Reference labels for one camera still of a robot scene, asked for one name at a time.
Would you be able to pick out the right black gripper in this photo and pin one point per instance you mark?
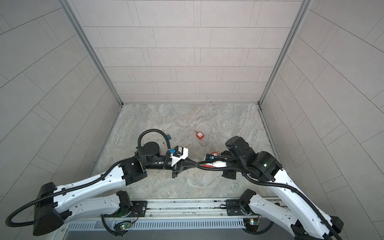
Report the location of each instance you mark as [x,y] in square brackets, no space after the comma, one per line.
[226,174]

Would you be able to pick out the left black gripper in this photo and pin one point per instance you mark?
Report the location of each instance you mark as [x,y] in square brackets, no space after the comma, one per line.
[183,165]

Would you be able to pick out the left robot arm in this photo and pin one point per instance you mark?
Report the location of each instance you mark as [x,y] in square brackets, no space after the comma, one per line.
[52,206]

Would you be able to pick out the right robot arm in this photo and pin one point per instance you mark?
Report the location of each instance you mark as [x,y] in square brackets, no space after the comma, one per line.
[303,219]

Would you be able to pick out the right green circuit board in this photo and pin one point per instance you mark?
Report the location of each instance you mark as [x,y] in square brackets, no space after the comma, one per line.
[251,225]

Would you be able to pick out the green circuit board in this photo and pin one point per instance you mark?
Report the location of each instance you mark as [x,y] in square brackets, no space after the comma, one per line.
[123,226]
[251,225]

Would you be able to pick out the left green circuit board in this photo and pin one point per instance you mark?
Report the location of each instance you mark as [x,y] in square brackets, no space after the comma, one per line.
[123,226]

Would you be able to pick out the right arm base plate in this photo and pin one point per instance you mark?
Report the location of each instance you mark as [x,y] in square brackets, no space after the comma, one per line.
[236,208]

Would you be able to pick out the aluminium mounting rail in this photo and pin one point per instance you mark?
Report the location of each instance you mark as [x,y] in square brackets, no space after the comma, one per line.
[180,208]

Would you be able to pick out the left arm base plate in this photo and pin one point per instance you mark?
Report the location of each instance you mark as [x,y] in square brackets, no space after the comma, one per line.
[132,210]

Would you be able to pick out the white slotted cable duct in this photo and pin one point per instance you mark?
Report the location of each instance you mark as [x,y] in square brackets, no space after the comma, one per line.
[165,224]

